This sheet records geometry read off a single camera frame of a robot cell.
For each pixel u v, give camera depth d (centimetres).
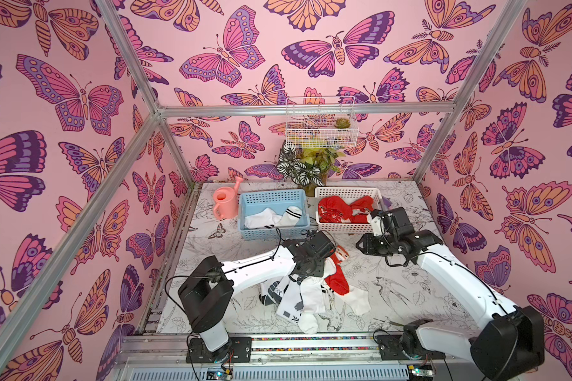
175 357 73
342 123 92
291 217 106
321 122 95
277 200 109
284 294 81
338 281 86
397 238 60
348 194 109
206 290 46
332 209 103
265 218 106
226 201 100
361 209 106
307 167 93
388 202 109
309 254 64
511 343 38
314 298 82
